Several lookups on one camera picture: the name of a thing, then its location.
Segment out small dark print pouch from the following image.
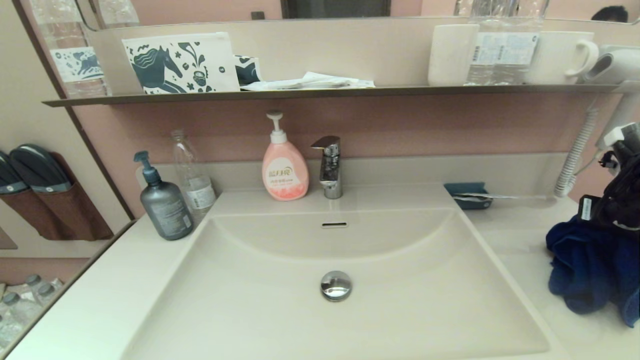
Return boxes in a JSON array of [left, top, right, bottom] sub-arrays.
[[234, 54, 263, 87]]

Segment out white vanity sink basin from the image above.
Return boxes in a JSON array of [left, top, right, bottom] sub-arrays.
[[121, 185, 551, 360]]

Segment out dark grey slipper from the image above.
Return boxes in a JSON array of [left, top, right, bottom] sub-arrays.
[[0, 149, 29, 196], [9, 143, 72, 193]]

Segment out white plastic amenity packets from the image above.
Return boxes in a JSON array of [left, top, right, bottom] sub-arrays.
[[241, 71, 377, 91]]

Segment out brown fabric slipper pocket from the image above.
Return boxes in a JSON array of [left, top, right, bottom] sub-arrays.
[[0, 186, 61, 241], [33, 151, 115, 241]]

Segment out capped plastic water bottle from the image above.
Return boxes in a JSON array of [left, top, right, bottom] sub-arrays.
[[23, 273, 50, 301], [0, 291, 41, 341], [34, 281, 65, 308]]

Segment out white packaged toothbrush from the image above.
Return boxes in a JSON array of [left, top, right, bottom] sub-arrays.
[[452, 192, 548, 202]]

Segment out wall mirror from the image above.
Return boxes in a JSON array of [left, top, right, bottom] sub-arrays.
[[77, 0, 640, 31]]

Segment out white wall hair dryer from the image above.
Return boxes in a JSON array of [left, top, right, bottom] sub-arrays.
[[582, 44, 640, 151]]

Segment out chrome faucet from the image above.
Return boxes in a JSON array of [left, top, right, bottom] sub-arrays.
[[310, 135, 345, 200]]

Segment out white horse print pouch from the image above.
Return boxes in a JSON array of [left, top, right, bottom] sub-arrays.
[[122, 31, 242, 94]]

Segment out blue microfibre cloth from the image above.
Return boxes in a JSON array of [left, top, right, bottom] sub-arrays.
[[545, 215, 640, 329]]

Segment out white ribbed cup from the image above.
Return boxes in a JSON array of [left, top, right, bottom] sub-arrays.
[[427, 23, 481, 86]]

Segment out blue rectangular tray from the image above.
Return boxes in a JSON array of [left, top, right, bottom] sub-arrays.
[[443, 182, 494, 210]]

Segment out grey pump bottle teal nozzle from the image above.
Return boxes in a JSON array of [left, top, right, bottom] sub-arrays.
[[133, 150, 195, 241]]

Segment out pink hand soap pump bottle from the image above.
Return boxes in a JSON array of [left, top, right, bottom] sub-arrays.
[[261, 110, 310, 202]]

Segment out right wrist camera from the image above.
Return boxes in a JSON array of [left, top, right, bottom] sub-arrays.
[[599, 122, 640, 171]]

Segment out clear labelled water bottle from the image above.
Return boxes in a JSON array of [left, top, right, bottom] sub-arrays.
[[465, 0, 503, 86], [500, 0, 551, 85]]

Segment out water bottle horse label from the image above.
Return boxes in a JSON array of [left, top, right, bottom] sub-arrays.
[[30, 0, 112, 97]]

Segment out white coiled dryer cord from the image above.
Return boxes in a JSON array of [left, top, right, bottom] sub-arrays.
[[554, 106, 601, 198]]

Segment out dark metal wall shelf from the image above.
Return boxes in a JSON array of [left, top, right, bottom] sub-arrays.
[[42, 83, 640, 107]]

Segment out clear empty plastic bottle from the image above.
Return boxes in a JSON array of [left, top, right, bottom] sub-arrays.
[[171, 129, 218, 223]]

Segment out chrome drain stopper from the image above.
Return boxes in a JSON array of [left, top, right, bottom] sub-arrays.
[[320, 270, 353, 302]]

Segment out white ribbed mug with handle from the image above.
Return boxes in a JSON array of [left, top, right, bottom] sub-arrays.
[[524, 31, 600, 85]]

